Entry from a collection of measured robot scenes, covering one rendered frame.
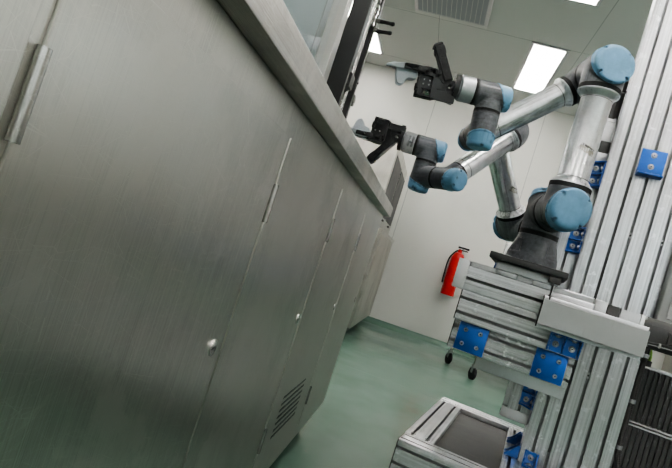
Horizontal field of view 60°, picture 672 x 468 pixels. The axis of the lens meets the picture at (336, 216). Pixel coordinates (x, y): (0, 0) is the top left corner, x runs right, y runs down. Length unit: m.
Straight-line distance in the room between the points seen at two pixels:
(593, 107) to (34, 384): 1.58
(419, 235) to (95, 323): 6.04
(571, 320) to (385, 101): 5.31
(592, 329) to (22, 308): 1.46
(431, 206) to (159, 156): 6.05
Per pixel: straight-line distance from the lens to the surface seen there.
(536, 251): 1.80
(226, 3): 0.53
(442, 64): 1.71
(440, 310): 6.46
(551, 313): 1.68
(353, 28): 1.67
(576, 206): 1.70
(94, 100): 0.41
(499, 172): 2.31
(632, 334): 1.69
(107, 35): 0.41
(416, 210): 6.49
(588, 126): 1.77
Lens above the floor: 0.69
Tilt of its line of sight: 3 degrees up
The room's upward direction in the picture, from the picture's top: 18 degrees clockwise
